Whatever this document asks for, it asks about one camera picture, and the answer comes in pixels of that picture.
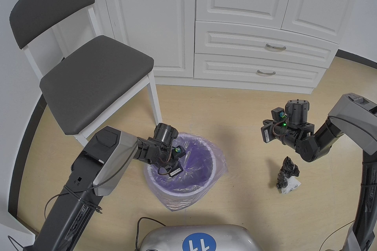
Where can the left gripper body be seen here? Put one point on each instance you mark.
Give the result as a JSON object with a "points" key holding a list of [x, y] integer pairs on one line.
{"points": [[175, 172]]}

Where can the white trash bin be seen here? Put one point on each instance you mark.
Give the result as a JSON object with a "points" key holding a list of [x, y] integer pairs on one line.
{"points": [[185, 194]]}

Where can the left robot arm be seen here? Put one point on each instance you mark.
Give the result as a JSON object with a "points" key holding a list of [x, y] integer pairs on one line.
{"points": [[103, 155]]}

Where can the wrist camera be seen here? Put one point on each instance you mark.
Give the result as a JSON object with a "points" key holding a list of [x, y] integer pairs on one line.
{"points": [[276, 114], [180, 154]]}

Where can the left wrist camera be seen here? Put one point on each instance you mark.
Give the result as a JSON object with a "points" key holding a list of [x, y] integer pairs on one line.
{"points": [[180, 154]]}

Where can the white wardrobe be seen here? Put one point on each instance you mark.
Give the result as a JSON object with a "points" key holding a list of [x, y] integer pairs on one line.
{"points": [[244, 8]]}

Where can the black plastic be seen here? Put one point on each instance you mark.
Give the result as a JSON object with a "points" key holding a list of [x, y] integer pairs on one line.
{"points": [[287, 169]]}

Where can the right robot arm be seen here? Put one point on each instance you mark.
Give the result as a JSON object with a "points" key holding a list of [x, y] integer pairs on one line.
{"points": [[350, 117]]}

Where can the purple plastic bag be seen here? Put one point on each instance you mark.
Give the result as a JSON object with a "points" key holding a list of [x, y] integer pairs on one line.
{"points": [[221, 167]]}

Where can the grey and white chair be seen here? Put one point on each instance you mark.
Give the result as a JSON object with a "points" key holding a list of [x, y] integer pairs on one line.
{"points": [[97, 73]]}

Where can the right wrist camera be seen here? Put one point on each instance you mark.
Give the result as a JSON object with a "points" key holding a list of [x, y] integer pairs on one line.
{"points": [[276, 114]]}

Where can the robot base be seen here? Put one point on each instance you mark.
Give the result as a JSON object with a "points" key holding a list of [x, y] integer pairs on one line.
{"points": [[200, 236]]}

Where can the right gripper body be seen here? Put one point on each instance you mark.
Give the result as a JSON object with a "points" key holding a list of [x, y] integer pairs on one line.
{"points": [[266, 135]]}

